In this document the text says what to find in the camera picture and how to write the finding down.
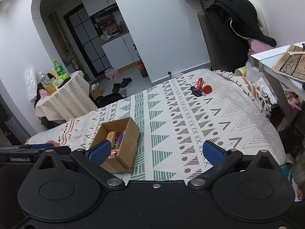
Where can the white plastic bag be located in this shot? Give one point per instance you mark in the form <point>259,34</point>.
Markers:
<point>260,80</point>

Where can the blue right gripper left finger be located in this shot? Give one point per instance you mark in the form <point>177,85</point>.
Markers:
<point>90,161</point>

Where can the yellow tape roll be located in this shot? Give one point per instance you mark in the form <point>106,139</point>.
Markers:
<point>242,72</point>

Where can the black shoes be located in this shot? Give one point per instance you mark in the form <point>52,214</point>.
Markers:
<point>117,86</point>

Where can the green soda bottle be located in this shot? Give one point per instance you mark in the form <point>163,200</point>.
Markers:
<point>60,71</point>

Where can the dark red bottle on floor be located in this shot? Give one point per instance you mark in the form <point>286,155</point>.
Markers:
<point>142,69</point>

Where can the brown cardboard box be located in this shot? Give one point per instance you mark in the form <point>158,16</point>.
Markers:
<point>125,159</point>

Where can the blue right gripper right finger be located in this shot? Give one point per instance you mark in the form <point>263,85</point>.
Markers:
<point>223,161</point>

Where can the grey chair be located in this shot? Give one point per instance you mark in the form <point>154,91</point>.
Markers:
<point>216,54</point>

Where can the clear oil bottle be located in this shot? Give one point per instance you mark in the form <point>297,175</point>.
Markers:
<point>46,83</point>

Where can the red round keychain charm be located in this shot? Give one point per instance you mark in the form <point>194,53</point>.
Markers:
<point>207,89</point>

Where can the patterned bed blanket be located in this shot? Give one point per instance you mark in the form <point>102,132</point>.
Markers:
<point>174,124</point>

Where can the black car keys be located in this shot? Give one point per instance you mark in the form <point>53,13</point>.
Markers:
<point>195,92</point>

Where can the orange bread package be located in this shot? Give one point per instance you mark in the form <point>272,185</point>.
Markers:
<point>111,136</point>

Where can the patterned tray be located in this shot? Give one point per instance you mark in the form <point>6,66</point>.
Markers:
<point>291,64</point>

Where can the pink clear candy packet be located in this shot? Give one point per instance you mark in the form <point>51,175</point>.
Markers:
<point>114,153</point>

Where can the pink garment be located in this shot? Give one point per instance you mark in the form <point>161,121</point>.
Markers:
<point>256,46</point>

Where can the purple white cake package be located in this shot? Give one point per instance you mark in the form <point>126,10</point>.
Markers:
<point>119,138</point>

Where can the black jacket on chair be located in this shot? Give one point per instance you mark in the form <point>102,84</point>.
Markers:
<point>235,22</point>

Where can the round table with cloth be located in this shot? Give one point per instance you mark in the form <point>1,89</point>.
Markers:
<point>70,101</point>

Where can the white desk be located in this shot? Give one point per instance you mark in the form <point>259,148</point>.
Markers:
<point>265,62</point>

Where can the pink water bottle pack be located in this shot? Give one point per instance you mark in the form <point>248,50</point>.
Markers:
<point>111,73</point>

